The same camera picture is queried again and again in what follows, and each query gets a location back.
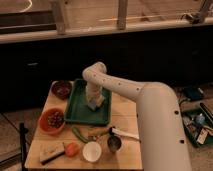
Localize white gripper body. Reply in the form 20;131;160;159
86;91;105;108

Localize green plastic tray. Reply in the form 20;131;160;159
64;79;111;126

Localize blue sponge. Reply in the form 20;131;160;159
87;103;98;111

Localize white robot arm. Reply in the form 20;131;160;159
82;62;192;171

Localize dark red bowl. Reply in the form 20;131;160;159
51;80;72;100

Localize yellow corn cob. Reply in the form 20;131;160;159
88;128;108;137

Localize green chili pepper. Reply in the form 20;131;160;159
72;127;89;143

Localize orange bowl with nuts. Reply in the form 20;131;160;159
38;108;65;135

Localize metal cup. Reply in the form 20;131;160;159
107;136;122;152

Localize orange carrot piece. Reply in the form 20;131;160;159
65;142;80;157

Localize wooden block with knife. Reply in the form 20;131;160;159
39;142;65;165

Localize dark blue box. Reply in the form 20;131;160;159
183;86;204;101

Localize green bin with clutter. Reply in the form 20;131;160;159
181;108;213;148

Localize black stand post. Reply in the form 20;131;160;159
19;123;28;171

